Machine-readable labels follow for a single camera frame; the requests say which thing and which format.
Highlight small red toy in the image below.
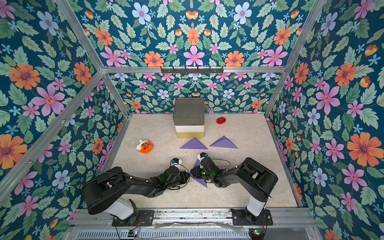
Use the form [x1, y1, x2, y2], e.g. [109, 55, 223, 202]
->
[216, 117, 226, 125]

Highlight grey wall hook rail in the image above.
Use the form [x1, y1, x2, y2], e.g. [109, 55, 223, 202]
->
[160, 67, 224, 75]

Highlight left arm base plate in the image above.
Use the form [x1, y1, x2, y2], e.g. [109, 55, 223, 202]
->
[112, 210, 155, 227]

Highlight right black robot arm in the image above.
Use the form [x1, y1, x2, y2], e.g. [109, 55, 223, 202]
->
[191, 155, 279, 217]

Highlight purple paper square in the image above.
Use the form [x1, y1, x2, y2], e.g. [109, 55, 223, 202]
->
[180, 138, 208, 150]
[210, 136, 238, 149]
[190, 160, 207, 188]

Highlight white ventilation grille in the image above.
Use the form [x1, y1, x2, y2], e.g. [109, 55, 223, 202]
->
[75, 229, 251, 240]

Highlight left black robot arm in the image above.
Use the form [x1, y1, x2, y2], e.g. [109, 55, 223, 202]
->
[82, 166, 190, 220]

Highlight grey white yellow stacked box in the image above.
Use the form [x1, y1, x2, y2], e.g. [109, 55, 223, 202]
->
[173, 98, 205, 139]

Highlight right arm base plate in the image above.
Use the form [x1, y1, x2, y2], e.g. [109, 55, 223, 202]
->
[231, 208, 274, 226]

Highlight orange tiger plush toy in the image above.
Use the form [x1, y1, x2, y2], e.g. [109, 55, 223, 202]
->
[136, 140, 153, 154]

